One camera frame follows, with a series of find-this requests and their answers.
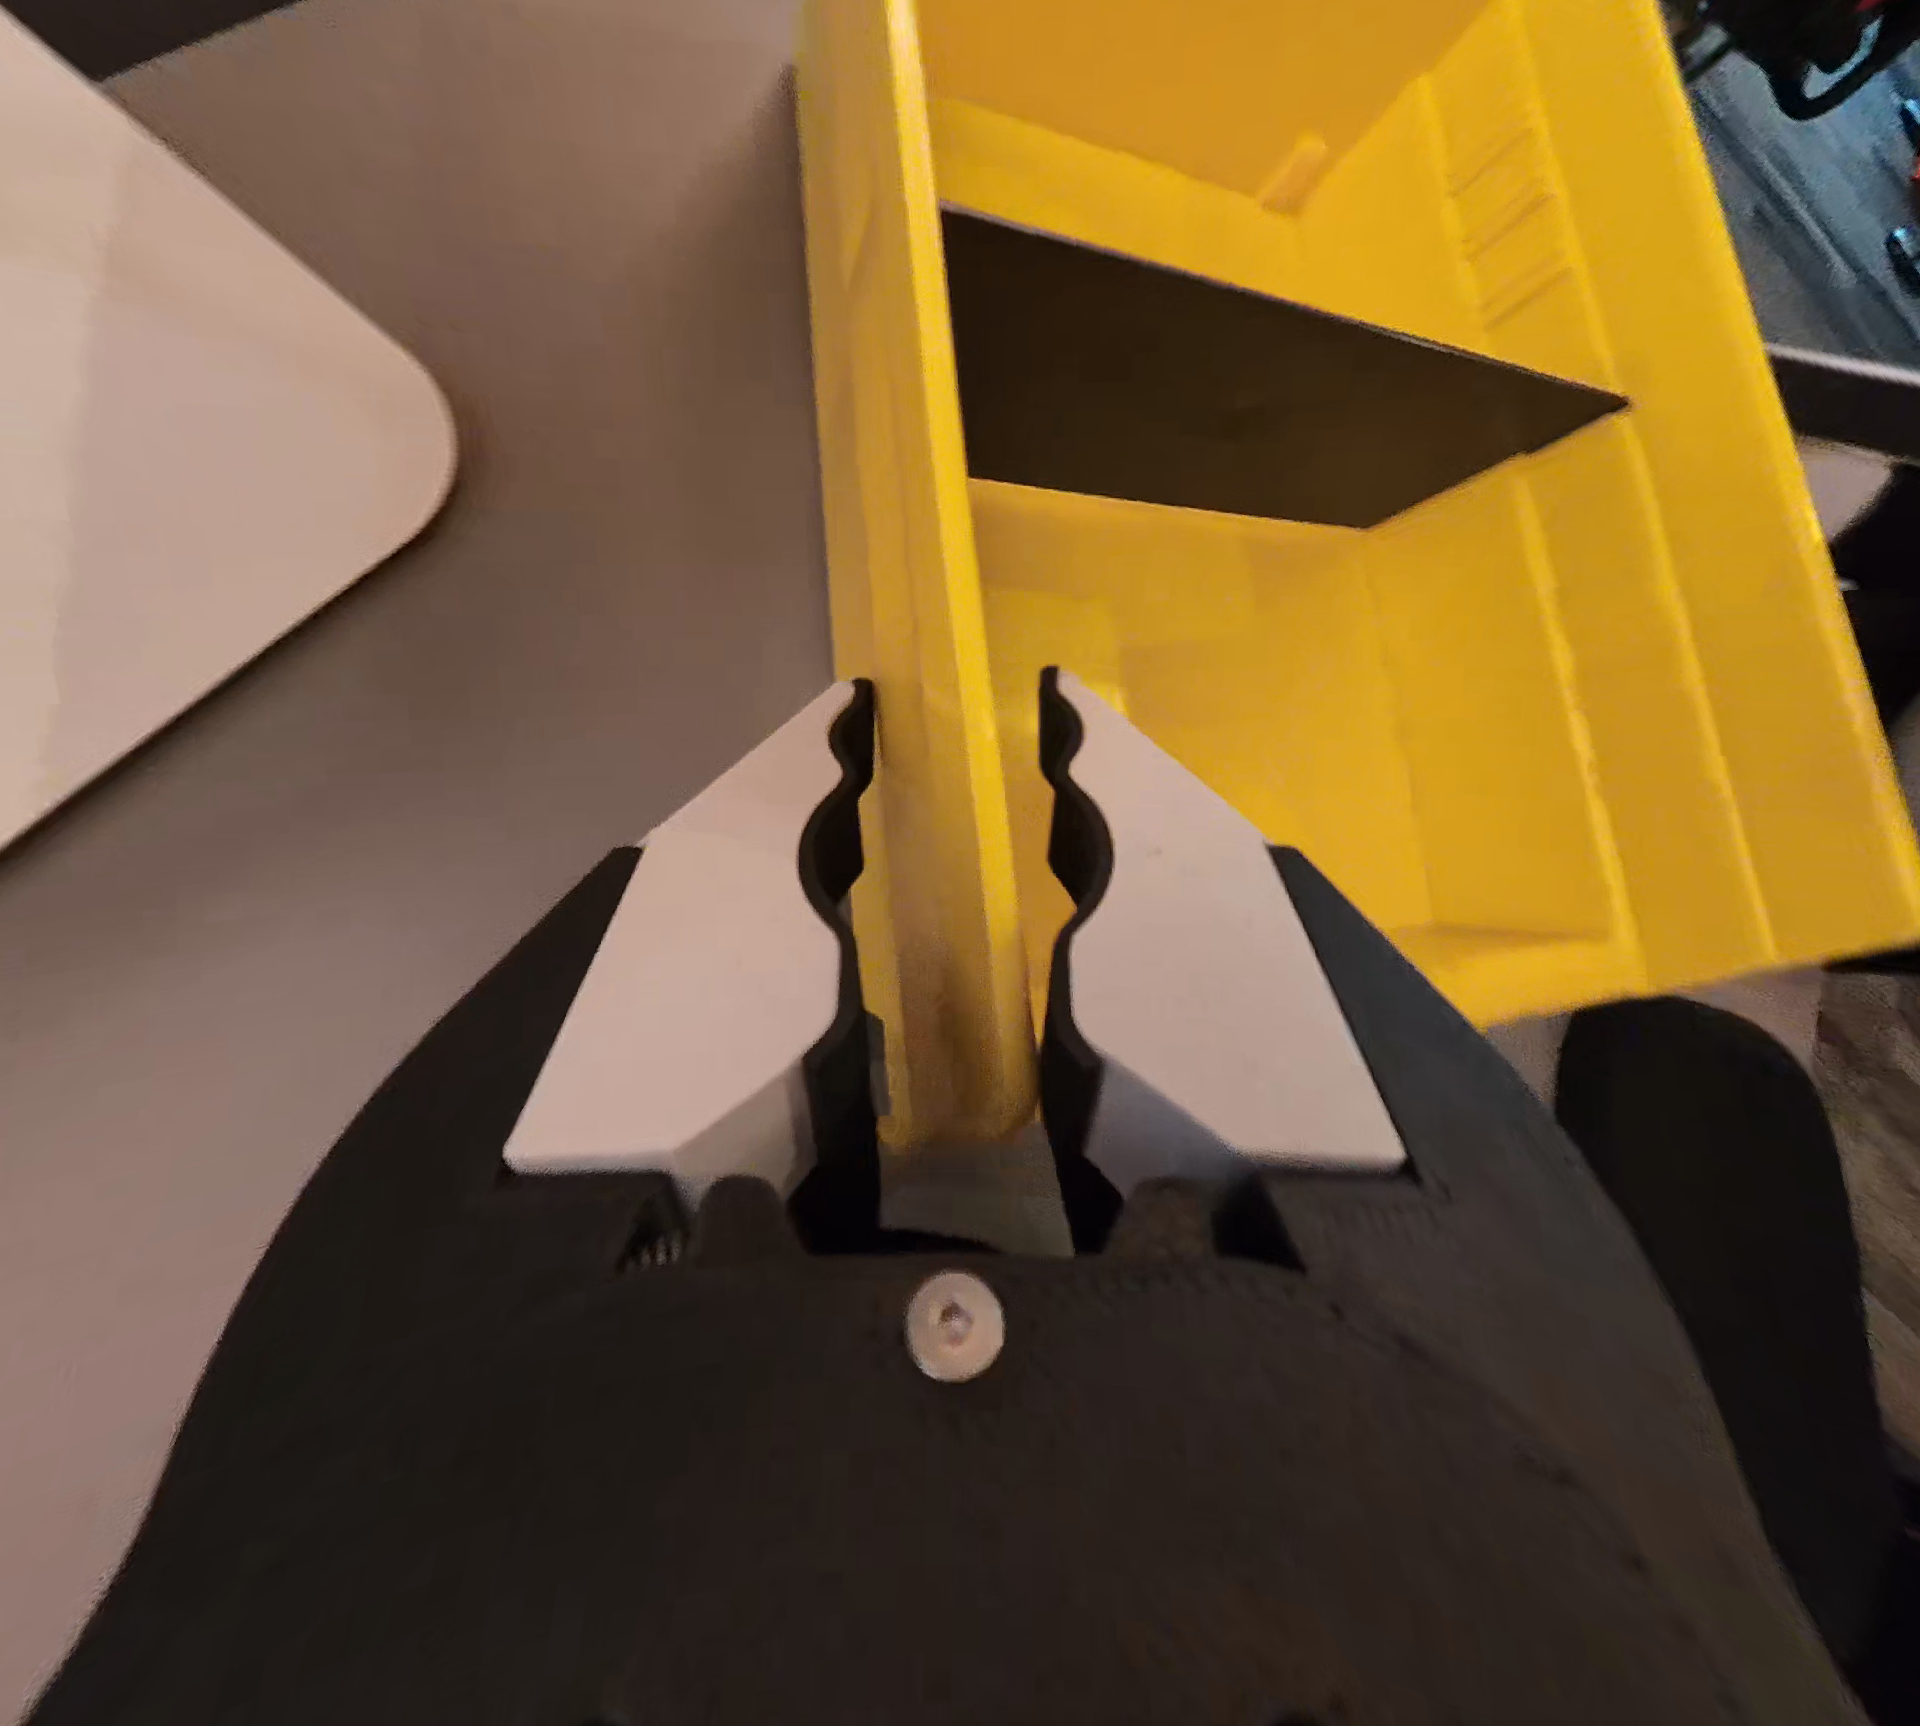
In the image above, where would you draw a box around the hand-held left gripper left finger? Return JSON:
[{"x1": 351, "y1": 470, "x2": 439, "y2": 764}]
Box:
[{"x1": 501, "y1": 678, "x2": 885, "y2": 1253}]

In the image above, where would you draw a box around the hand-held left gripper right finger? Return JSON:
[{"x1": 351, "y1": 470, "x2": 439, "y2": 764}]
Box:
[{"x1": 1037, "y1": 669, "x2": 1405, "y2": 1253}]

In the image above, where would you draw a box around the yellow plastic bin with divider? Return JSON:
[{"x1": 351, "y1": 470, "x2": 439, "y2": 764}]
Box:
[{"x1": 792, "y1": 0, "x2": 1920, "y2": 1148}]

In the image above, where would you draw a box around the black fabric seat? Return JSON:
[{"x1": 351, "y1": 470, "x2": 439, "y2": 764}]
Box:
[{"x1": 1558, "y1": 997, "x2": 1883, "y2": 1726}]

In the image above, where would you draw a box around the black bin divider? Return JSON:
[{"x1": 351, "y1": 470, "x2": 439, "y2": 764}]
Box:
[{"x1": 937, "y1": 205, "x2": 1631, "y2": 529}]

